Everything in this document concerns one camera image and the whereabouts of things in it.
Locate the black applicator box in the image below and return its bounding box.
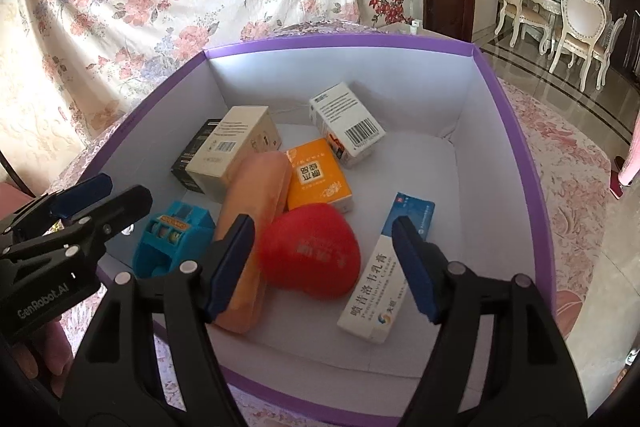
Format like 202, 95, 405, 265
170, 118, 220, 193

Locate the white blue cream box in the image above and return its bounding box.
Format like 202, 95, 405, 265
337, 193, 435, 343

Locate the red heart squeeze toy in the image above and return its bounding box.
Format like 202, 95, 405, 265
256, 202, 361, 300

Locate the pink foam roll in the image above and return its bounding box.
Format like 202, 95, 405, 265
215, 150, 292, 334

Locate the beige cardboard box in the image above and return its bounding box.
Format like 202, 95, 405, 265
186, 105, 282, 202

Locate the orange tissue pack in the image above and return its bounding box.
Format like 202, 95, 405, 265
285, 139, 354, 213

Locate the white medicine box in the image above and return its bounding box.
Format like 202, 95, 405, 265
309, 82, 386, 168

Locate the left hand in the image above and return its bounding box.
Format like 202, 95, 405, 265
10, 315, 74, 398

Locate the pink covered stool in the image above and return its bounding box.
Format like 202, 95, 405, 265
0, 182, 32, 219

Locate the pink lace tablecloth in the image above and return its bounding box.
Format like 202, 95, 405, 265
44, 18, 614, 427

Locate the small white cup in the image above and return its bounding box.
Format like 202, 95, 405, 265
410, 20, 423, 35

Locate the white dining table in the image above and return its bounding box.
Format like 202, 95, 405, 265
528, 0, 561, 15

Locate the white dining chair far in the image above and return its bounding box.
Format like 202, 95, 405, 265
495, 0, 552, 55

